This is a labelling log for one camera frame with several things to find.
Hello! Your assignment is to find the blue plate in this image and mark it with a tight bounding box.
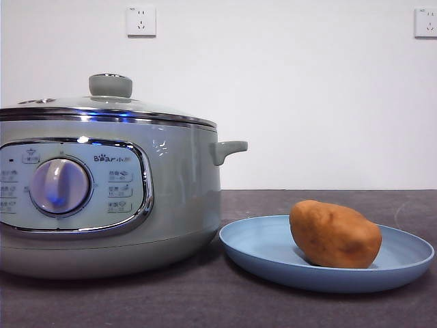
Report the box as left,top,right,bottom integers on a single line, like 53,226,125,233
218,214,436,295

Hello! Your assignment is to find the white wall socket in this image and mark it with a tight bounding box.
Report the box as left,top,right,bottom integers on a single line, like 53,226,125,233
414,7,437,39
126,5,158,38

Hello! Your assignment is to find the pale green electric steamer pot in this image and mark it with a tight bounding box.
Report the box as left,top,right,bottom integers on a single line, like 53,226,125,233
0,115,249,280

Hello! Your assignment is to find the glass lid with green knob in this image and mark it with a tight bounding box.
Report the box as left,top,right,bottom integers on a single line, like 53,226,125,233
0,72,219,130

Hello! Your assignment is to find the brown potato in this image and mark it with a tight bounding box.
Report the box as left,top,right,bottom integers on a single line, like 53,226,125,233
289,200,383,269

